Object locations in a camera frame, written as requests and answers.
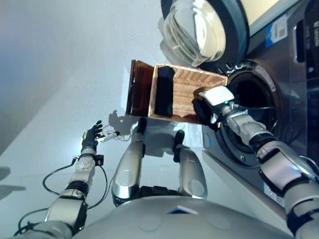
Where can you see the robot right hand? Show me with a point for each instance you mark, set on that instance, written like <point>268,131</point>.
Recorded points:
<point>219,95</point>

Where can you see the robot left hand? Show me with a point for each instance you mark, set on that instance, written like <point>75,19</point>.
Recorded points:
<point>89,139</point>

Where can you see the robot left silver arm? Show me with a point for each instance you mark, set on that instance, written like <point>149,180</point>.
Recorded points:
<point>67,204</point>

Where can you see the robot right silver arm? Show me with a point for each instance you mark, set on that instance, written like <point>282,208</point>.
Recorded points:
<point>276,166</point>

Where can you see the grey front-load washing machine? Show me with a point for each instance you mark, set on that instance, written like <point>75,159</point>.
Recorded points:
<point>289,74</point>

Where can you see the brown wicker laundry basket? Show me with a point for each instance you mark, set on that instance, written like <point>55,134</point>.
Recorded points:
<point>184,89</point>

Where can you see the round glass washer door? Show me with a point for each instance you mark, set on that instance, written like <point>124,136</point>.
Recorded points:
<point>199,32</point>

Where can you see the dark brown wooden stool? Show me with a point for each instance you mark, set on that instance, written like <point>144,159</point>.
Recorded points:
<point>139,89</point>

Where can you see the robot right leg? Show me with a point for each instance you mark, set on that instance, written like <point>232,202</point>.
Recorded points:
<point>192,174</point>

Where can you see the blue white washer sticker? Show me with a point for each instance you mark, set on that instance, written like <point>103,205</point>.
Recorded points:
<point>276,32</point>

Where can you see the blue energy label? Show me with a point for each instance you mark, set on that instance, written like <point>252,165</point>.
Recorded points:
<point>272,194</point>

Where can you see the robot grey torso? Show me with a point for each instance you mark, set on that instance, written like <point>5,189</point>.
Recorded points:
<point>184,224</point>

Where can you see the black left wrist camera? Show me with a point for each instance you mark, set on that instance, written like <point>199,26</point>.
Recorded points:
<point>100,160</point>

